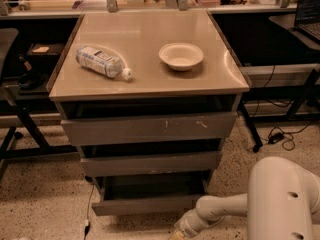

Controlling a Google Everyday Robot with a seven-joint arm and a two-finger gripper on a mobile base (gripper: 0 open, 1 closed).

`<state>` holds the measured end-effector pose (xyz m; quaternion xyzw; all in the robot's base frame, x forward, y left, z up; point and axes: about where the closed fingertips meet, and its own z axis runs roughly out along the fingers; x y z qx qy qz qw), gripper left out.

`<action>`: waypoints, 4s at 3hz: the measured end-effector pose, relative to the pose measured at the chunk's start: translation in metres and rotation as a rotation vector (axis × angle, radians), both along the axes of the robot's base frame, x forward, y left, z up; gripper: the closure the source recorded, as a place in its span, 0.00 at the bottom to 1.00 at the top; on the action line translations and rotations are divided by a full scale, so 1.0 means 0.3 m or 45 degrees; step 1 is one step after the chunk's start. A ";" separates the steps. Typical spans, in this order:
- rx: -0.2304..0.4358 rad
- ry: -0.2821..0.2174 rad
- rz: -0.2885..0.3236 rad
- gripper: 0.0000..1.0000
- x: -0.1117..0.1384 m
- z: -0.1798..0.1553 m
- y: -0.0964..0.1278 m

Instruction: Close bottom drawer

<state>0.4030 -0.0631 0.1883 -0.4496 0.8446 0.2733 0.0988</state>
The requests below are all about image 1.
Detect grey bottom drawer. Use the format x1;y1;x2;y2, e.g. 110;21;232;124
92;171;208;216

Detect grey drawer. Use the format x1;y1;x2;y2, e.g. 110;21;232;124
81;139;221;177
62;96;237;146
92;171;208;216

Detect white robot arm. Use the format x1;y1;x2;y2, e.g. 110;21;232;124
168;157;320;240

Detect grey middle drawer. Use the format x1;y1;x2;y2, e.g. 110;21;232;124
81;139;221;177

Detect grey top drawer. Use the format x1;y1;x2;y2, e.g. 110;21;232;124
62;96;237;146

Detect grey drawer cabinet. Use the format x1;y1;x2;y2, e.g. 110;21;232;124
45;9;252;192

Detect white paper bowl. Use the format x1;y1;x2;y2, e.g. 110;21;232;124
158;43;204;72

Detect clear plastic water bottle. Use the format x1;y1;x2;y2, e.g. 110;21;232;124
76;46;133;81

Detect black box with label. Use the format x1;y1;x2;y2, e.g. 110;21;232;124
27;43;64;56

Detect black laptop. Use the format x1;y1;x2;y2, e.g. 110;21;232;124
294;0;320;42

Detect black power adapter with cable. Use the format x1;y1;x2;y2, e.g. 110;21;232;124
267;127;295;151

